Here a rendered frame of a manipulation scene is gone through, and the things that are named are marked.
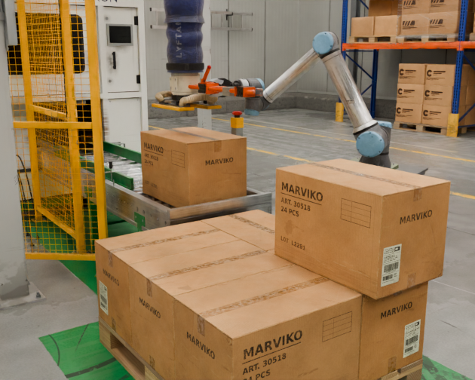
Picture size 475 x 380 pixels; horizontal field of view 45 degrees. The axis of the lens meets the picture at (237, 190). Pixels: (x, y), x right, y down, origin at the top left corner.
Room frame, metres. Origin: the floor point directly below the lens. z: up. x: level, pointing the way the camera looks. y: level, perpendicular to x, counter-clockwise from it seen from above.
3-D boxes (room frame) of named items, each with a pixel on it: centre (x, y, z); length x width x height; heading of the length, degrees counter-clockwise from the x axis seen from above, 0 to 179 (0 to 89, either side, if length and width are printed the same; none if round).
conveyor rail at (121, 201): (3.94, 1.02, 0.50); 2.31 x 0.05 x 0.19; 35
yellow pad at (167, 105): (3.42, 0.39, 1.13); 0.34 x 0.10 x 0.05; 36
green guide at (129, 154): (4.57, 0.74, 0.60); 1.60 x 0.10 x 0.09; 35
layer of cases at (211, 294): (2.45, -0.05, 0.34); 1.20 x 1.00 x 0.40; 35
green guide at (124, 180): (4.27, 1.17, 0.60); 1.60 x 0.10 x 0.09; 35
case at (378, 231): (2.32, -0.50, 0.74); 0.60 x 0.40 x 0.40; 35
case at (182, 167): (3.47, 0.28, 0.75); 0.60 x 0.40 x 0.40; 35
